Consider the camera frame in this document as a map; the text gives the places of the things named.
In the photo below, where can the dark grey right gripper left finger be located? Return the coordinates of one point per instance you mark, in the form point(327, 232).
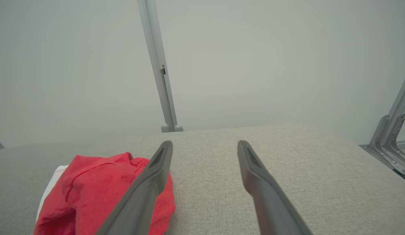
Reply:
point(140, 195)

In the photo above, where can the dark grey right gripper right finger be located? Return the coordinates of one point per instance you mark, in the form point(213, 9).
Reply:
point(271, 202)

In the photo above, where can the red shorts with white trim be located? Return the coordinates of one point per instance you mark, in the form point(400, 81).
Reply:
point(91, 195)

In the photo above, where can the grey fabric sofa cushion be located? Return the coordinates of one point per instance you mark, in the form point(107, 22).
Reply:
point(205, 182)

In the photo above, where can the grey metal partition post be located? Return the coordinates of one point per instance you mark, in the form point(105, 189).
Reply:
point(157, 65)

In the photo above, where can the grey metal post with brackets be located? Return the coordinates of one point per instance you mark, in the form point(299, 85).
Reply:
point(393, 130)

